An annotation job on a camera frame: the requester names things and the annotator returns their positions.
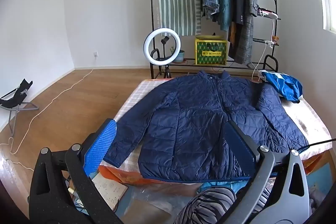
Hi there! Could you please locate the person's leg in striped pants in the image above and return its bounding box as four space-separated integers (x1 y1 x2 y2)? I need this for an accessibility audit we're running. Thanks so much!
173 186 268 224

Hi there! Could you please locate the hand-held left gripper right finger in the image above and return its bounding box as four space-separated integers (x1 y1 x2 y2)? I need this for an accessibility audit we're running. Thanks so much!
223 120 311 224

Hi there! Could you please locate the grey plaid coat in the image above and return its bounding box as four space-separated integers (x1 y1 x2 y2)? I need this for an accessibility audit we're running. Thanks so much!
228 0 259 65

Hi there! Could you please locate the white ring light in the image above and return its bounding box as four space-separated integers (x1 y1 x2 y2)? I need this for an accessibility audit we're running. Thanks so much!
143 29 181 79

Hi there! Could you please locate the brown garment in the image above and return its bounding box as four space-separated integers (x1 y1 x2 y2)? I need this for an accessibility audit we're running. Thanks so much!
227 21 237 44

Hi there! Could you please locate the potted plant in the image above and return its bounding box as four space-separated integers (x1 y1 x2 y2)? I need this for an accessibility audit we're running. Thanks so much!
169 46 185 64

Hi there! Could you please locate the black folding chair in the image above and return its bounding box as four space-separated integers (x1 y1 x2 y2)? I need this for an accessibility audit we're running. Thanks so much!
0 79 39 135

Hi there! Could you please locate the white floor cable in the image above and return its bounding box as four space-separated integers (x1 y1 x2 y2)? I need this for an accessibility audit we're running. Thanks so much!
0 69 93 169

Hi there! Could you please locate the open notebook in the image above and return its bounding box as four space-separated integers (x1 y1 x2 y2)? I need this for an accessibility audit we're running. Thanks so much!
92 174 129 210

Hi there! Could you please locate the white hanging cable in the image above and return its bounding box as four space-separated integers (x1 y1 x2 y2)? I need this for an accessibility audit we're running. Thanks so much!
251 19 277 80

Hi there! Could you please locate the black metal clothes rack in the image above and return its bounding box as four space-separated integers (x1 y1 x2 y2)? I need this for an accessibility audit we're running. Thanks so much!
149 0 281 80

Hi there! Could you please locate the blue and white jacket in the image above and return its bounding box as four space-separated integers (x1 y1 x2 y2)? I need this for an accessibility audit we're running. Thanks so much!
259 70 303 103

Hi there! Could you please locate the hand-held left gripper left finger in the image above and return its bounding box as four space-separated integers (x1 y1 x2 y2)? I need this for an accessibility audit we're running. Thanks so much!
28 118 124 224

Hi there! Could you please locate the navy puffer jacket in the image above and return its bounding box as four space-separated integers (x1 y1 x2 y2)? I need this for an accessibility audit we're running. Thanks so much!
103 70 310 183

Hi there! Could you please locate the white handheld device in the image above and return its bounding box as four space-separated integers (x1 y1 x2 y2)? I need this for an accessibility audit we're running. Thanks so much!
259 7 279 20

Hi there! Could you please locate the clear plastic sheet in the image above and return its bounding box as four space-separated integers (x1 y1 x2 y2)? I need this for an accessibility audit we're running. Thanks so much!
115 182 205 224

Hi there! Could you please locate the yellow and green box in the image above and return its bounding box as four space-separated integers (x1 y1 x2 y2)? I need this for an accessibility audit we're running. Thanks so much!
195 35 228 65

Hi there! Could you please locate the bed with patterned sheet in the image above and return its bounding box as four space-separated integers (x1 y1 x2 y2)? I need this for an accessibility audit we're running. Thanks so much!
98 78 335 186

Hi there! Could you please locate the black cable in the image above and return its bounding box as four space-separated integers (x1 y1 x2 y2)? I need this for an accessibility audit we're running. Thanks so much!
299 138 336 151

